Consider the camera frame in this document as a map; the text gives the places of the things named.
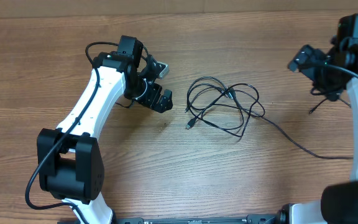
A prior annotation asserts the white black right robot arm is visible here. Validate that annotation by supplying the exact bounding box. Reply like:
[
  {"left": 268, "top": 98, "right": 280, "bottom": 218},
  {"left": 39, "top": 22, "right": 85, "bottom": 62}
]
[{"left": 274, "top": 14, "right": 358, "bottom": 223}]

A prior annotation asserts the black USB-A cable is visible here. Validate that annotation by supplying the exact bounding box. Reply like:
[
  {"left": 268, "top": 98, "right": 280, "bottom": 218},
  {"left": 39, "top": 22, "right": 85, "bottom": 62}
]
[{"left": 185, "top": 77, "right": 354, "bottom": 160}]

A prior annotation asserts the cardboard wall panel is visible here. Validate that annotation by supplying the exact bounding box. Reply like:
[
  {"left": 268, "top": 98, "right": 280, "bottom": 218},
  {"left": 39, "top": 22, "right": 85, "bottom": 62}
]
[{"left": 0, "top": 0, "right": 358, "bottom": 18}]

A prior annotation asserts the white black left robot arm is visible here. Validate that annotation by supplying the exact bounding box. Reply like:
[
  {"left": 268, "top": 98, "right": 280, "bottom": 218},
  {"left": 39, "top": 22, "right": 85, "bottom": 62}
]
[{"left": 25, "top": 35, "right": 173, "bottom": 223}]

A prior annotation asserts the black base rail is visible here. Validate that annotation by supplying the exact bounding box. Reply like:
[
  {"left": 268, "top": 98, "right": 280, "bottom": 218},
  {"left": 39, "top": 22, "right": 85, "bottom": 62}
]
[{"left": 57, "top": 213, "right": 279, "bottom": 224}]

